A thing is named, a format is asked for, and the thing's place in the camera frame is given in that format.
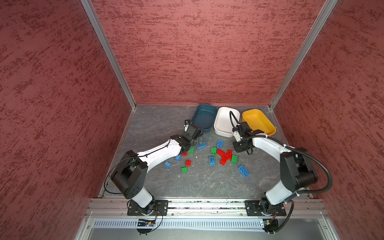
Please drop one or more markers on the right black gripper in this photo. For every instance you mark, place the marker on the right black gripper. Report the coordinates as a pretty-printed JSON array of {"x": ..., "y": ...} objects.
[{"x": 237, "y": 149}]

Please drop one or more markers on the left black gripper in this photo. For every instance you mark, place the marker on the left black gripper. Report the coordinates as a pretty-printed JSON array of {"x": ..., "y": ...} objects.
[{"x": 199, "y": 136}]

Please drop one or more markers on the red lego low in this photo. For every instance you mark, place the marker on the red lego low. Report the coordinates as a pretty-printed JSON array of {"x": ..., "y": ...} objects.
[{"x": 223, "y": 161}]

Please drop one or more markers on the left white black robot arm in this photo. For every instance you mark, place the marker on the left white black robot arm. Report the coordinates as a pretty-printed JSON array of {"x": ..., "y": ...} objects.
[{"x": 130, "y": 172}]

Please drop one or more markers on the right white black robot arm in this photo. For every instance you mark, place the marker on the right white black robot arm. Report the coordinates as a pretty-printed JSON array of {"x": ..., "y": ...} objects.
[{"x": 297, "y": 171}]

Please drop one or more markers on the green lego left cluster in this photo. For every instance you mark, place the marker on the green lego left cluster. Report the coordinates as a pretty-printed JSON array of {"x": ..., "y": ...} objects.
[{"x": 191, "y": 151}]

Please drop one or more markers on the dark teal container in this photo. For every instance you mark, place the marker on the dark teal container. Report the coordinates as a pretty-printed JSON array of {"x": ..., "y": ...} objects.
[{"x": 204, "y": 117}]

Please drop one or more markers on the yellow container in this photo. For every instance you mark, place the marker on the yellow container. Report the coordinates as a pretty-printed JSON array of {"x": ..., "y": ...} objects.
[{"x": 257, "y": 120}]

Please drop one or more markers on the white container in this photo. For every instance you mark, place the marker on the white container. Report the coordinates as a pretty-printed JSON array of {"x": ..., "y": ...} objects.
[{"x": 222, "y": 125}]

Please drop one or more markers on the small red lego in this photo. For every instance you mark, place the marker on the small red lego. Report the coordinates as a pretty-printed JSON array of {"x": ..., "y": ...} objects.
[{"x": 188, "y": 162}]

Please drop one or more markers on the green lego bottom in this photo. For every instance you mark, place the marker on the green lego bottom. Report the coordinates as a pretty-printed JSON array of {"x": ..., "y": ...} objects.
[{"x": 184, "y": 169}]

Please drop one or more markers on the small blue lego left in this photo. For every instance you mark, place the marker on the small blue lego left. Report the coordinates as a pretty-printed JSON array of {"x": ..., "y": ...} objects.
[{"x": 167, "y": 164}]

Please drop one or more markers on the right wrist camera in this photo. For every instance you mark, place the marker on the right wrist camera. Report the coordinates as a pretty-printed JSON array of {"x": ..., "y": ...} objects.
[{"x": 238, "y": 133}]

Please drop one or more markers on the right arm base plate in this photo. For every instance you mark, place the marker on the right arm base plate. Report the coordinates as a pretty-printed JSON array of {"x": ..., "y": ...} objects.
[{"x": 257, "y": 208}]

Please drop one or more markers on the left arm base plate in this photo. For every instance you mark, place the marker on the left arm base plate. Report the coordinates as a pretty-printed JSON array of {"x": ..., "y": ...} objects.
[{"x": 156, "y": 207}]

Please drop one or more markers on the right aluminium corner post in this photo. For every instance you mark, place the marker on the right aluminium corner post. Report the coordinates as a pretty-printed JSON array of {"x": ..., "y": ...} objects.
[{"x": 317, "y": 26}]

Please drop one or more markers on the aluminium corner post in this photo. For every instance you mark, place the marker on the aluminium corner post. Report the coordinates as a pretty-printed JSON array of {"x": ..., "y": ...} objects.
[
  {"x": 317, "y": 26},
  {"x": 97, "y": 26}
]

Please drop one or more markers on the aluminium front rail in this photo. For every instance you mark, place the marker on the aluminium front rail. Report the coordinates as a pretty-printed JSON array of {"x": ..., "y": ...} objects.
[{"x": 206, "y": 208}]

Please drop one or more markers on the left aluminium corner post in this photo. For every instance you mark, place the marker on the left aluminium corner post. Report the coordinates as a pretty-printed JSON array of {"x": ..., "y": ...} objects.
[{"x": 97, "y": 26}]

